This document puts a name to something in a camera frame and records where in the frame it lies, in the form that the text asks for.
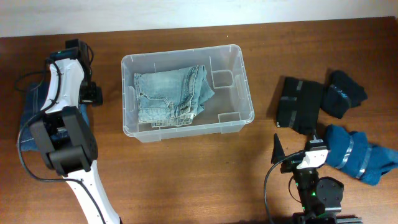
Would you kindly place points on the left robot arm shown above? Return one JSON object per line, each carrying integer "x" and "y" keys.
{"x": 74, "y": 158}

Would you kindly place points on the black rolled garment with tape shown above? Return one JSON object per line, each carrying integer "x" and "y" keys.
{"x": 342, "y": 94}

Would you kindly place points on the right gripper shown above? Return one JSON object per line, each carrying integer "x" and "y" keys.
{"x": 277, "y": 154}

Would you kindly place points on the light blue jeans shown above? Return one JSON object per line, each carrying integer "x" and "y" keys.
{"x": 172, "y": 98}

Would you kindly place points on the black garment with tape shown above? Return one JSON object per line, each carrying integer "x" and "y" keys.
{"x": 342, "y": 94}
{"x": 299, "y": 105}

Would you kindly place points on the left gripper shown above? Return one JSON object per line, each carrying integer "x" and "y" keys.
{"x": 94, "y": 94}

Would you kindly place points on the dark blue jeans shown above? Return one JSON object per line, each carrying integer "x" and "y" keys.
{"x": 34, "y": 101}

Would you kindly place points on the clear plastic storage bin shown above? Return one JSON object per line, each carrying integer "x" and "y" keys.
{"x": 227, "y": 111}

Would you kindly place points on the blue rolled garment with tape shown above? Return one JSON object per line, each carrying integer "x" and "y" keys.
{"x": 353, "y": 154}

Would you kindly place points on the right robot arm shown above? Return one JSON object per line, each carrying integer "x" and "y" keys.
{"x": 320, "y": 197}

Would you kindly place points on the black aluminium rail base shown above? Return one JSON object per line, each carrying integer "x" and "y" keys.
{"x": 329, "y": 219}

